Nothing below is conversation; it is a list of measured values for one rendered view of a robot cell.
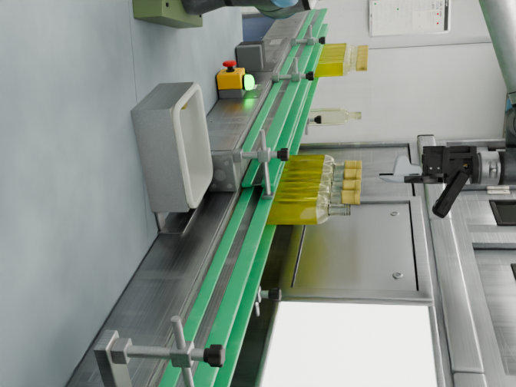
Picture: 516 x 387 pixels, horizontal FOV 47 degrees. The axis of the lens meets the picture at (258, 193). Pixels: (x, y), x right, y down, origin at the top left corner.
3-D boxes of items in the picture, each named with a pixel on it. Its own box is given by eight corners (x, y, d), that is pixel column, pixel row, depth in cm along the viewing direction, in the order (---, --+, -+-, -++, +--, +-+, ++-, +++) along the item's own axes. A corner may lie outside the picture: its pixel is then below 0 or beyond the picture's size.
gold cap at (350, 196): (341, 207, 143) (359, 207, 142) (341, 194, 141) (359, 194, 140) (342, 200, 146) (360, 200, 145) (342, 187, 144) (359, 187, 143)
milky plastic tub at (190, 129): (153, 213, 121) (193, 213, 120) (131, 110, 111) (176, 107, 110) (178, 176, 137) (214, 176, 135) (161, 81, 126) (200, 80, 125)
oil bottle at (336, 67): (298, 78, 245) (367, 75, 239) (297, 65, 242) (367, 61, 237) (299, 74, 250) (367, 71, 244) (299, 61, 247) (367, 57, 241)
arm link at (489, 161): (493, 183, 136) (501, 187, 128) (472, 183, 136) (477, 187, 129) (494, 150, 135) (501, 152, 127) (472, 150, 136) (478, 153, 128)
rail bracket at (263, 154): (238, 200, 138) (291, 200, 136) (229, 133, 131) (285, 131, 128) (240, 194, 141) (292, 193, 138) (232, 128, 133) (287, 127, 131)
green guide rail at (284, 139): (241, 187, 142) (274, 186, 140) (240, 183, 141) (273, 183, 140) (312, 26, 294) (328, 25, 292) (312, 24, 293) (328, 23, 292)
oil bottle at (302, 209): (239, 225, 142) (329, 226, 138) (236, 205, 139) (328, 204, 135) (244, 213, 147) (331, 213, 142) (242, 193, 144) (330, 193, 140)
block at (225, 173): (208, 193, 139) (236, 193, 137) (202, 157, 135) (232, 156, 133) (211, 186, 142) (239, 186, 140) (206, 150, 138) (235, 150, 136)
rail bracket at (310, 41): (289, 47, 226) (325, 44, 223) (288, 28, 222) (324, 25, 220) (291, 44, 229) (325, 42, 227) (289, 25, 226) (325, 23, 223)
